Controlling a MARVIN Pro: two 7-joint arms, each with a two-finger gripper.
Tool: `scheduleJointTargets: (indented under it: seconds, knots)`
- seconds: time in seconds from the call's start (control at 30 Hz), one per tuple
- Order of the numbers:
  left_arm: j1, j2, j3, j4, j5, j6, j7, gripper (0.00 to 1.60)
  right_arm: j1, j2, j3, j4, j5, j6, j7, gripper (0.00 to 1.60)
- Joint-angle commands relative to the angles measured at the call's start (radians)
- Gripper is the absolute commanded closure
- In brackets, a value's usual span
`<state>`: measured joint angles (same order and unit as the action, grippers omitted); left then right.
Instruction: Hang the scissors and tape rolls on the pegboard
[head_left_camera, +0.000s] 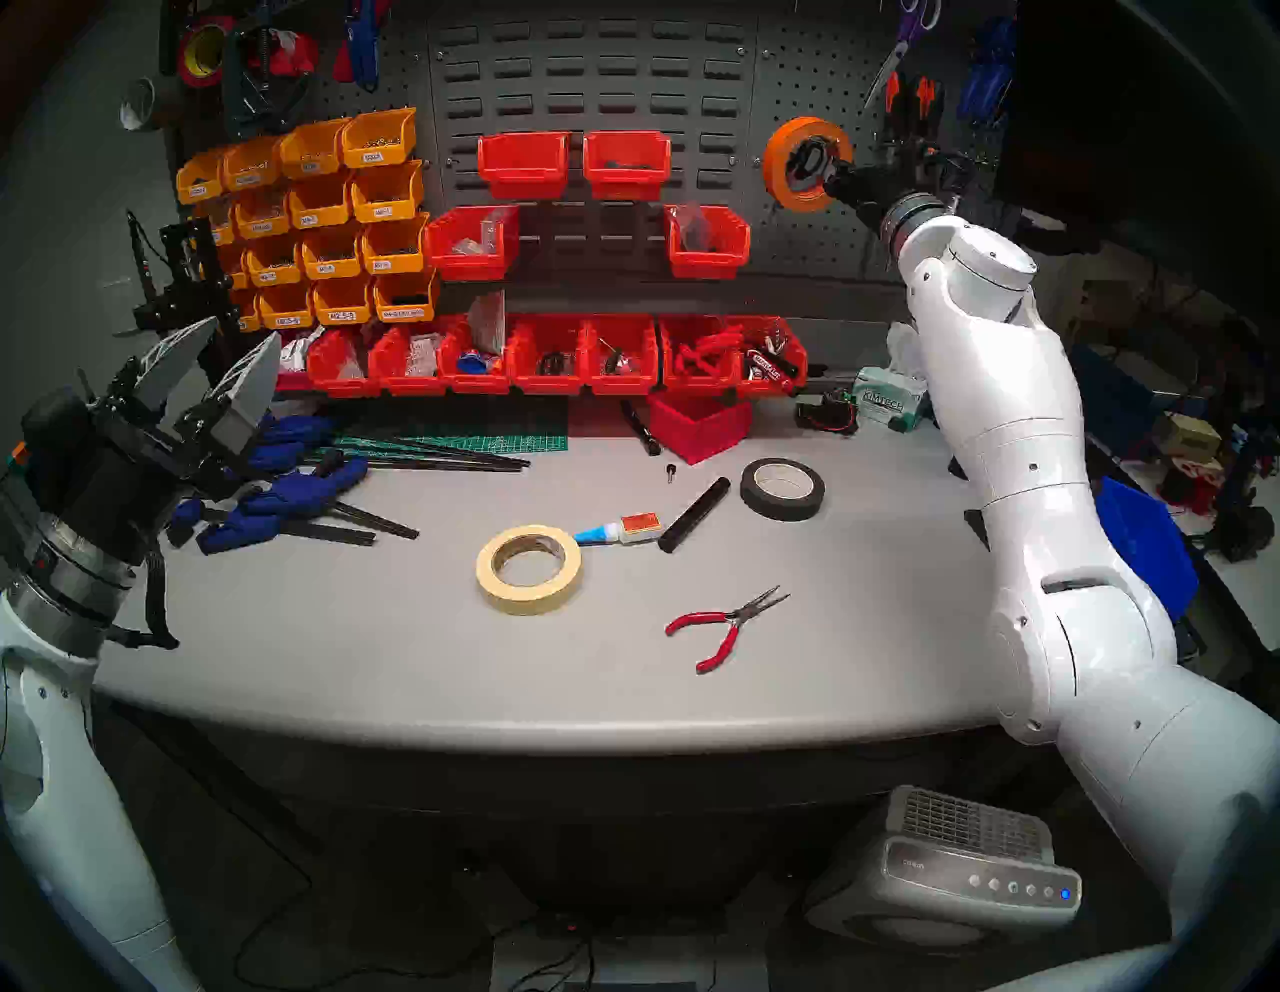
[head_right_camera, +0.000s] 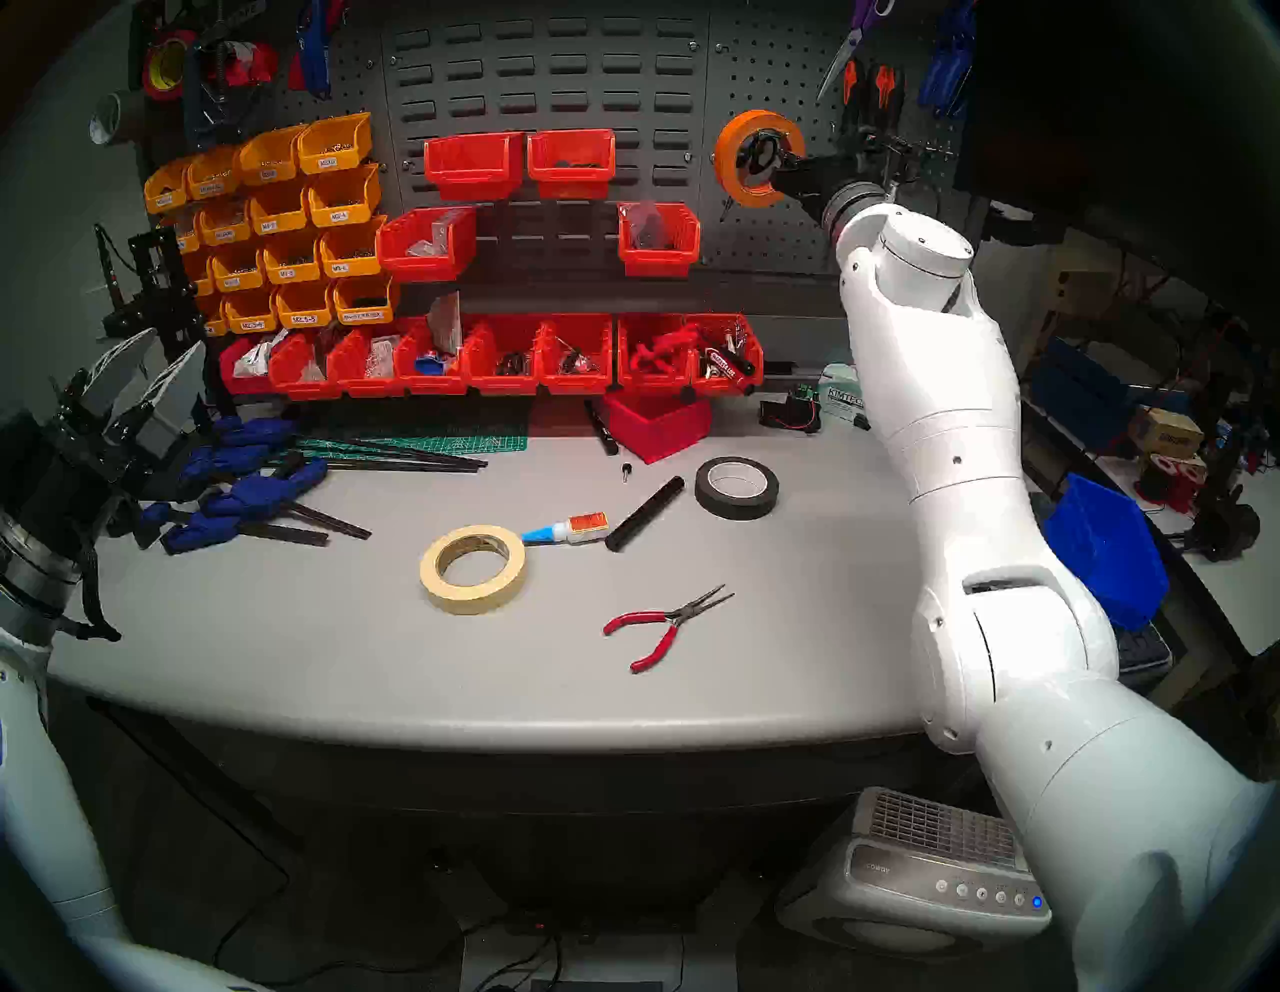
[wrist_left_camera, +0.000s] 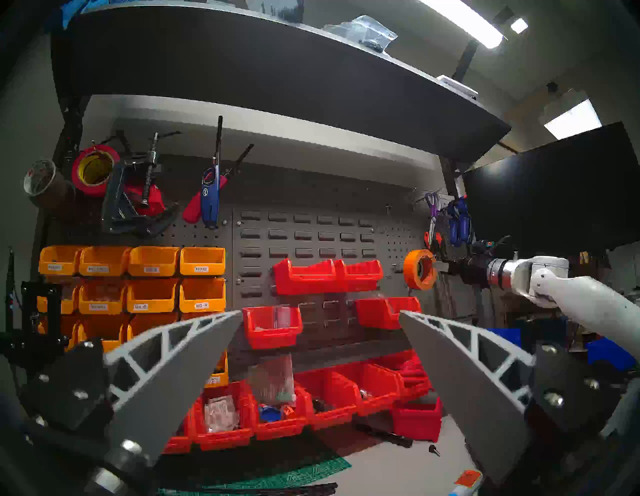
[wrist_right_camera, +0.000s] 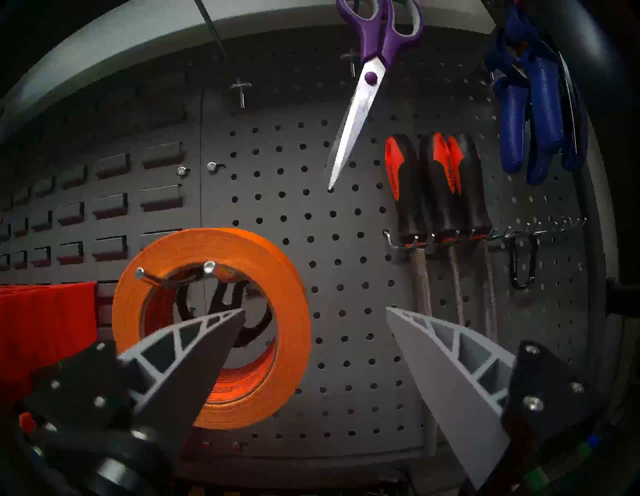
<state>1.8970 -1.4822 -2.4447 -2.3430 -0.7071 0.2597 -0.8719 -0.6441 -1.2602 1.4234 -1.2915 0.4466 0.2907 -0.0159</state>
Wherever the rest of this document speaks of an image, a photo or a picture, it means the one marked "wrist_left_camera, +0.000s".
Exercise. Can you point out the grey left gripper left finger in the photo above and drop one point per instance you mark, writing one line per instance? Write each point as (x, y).
(165, 375)

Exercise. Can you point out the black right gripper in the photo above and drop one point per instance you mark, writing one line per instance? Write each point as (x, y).
(475, 270)

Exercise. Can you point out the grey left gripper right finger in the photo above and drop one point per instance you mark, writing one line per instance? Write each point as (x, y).
(470, 400)

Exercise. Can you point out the orange tape roll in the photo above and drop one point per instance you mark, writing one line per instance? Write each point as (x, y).
(410, 270)

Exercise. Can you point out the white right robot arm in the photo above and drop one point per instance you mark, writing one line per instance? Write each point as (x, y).
(575, 295)

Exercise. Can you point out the red tape roll yellow core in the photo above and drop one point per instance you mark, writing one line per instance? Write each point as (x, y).
(77, 182)

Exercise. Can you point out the small red loose bin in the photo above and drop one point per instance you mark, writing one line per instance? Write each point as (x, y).
(415, 425)

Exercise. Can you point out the red plastic parts bin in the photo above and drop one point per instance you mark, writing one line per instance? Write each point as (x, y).
(305, 282)
(372, 315)
(412, 380)
(335, 415)
(362, 280)
(377, 400)
(272, 337)
(280, 429)
(222, 439)
(177, 442)

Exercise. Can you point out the small black knob screw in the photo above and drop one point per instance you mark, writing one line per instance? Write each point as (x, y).
(434, 450)

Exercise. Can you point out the blue plastic bin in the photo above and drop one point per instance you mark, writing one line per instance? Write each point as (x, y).
(610, 352)
(505, 336)

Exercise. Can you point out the white glue bottle orange label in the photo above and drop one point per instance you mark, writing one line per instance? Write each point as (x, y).
(467, 481)

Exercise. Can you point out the black marker pen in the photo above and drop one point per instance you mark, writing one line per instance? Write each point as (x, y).
(382, 435)

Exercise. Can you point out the clear plastic bag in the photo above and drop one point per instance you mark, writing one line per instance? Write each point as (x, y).
(272, 382)

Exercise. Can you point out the black computer monitor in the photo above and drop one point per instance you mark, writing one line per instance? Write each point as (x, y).
(550, 200)

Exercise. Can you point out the black tool stand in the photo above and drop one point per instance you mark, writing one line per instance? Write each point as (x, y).
(42, 340)

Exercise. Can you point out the green cutting mat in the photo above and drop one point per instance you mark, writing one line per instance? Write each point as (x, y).
(280, 475)

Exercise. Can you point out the red long-nose lighter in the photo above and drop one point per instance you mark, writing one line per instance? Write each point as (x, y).
(192, 212)

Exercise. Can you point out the red white plastic tool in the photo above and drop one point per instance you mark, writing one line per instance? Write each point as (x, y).
(155, 202)

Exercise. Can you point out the black soldering iron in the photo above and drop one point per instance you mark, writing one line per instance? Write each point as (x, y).
(10, 290)

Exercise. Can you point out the black metal spring clamp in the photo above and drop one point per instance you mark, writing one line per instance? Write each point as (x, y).
(112, 205)

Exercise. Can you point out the blue long-nose lighter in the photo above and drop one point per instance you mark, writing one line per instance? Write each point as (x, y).
(210, 200)

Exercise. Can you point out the small white box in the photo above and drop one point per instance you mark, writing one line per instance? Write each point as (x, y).
(457, 86)

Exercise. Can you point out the square ceiling light panel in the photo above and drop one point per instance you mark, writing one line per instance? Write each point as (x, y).
(572, 120)

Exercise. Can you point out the long ceiling light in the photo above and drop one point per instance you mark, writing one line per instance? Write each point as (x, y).
(465, 22)

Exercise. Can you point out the clear bag of screws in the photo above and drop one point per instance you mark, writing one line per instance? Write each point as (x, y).
(365, 32)

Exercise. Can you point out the dark overhead workbench shelf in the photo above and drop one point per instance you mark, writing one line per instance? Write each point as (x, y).
(275, 70)

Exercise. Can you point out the blue cloth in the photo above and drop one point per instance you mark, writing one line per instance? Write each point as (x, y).
(70, 10)

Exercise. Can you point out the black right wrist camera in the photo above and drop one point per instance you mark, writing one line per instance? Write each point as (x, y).
(485, 247)

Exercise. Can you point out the dark grey pegboard wall panel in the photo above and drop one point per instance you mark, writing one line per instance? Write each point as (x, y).
(310, 200)

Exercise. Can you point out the grey duct tape roll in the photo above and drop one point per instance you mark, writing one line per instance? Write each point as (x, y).
(52, 192)

